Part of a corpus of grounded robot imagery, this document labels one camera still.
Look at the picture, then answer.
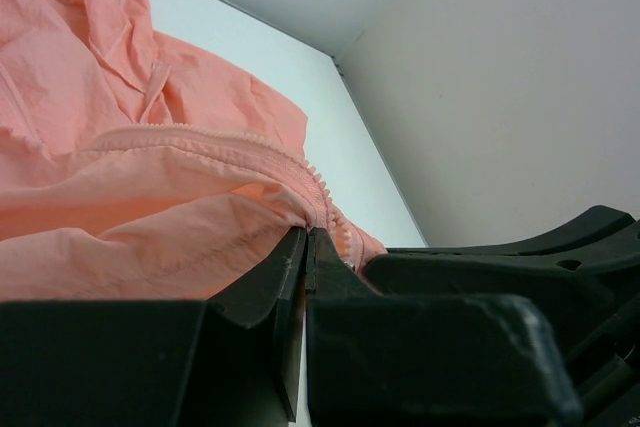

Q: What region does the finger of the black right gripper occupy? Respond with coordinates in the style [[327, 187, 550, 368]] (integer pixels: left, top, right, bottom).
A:
[[364, 205, 639, 426]]

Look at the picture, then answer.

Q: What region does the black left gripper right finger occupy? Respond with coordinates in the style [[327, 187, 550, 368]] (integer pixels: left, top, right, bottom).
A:
[[306, 229, 583, 426]]

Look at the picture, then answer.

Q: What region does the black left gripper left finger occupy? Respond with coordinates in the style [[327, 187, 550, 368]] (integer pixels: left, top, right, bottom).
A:
[[1, 228, 306, 426]]

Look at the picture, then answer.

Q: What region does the pink hooded zip jacket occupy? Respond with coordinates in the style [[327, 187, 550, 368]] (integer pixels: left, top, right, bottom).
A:
[[1, 0, 384, 301]]

